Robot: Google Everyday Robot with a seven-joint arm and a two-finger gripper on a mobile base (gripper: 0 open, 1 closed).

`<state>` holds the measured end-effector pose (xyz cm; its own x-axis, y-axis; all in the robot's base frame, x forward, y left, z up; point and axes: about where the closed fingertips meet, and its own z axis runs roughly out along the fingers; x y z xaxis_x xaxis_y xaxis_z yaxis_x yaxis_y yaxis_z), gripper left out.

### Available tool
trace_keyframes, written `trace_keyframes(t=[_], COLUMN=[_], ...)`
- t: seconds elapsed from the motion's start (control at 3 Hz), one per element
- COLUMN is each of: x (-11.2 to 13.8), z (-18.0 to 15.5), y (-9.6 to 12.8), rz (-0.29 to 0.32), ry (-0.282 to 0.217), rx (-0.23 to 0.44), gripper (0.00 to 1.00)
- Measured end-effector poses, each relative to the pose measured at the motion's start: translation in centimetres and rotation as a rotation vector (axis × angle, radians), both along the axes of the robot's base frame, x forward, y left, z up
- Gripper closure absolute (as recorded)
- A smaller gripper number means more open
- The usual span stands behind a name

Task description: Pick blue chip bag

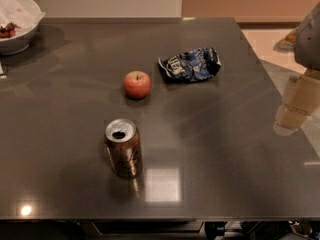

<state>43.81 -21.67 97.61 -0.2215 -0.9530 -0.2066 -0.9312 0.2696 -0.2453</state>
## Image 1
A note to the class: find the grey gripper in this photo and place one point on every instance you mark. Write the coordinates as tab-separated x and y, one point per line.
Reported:
308	45

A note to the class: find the blue chip bag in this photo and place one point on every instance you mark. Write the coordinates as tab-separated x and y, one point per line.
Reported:
197	65

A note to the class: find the red apple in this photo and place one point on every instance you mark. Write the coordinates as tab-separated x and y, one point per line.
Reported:
137	84

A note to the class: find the brown soda can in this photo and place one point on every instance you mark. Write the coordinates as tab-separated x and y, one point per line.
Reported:
122	142

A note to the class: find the white napkin in bowl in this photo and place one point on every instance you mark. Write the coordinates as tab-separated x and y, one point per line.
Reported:
24	13

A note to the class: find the white bowl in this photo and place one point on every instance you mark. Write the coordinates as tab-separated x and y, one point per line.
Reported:
19	42

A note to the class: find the red fruit in bowl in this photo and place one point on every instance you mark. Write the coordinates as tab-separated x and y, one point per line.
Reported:
8	31

